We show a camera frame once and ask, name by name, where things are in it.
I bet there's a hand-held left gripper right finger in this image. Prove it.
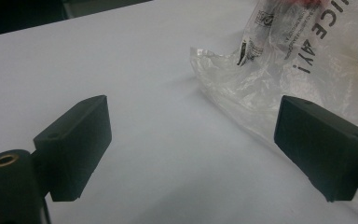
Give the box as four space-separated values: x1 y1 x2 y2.
273 94 358 203

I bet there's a clear printed plastic bag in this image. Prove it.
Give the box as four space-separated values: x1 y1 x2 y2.
189 0 358 147

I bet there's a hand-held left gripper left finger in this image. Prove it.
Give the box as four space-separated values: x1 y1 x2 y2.
32 94 113 203

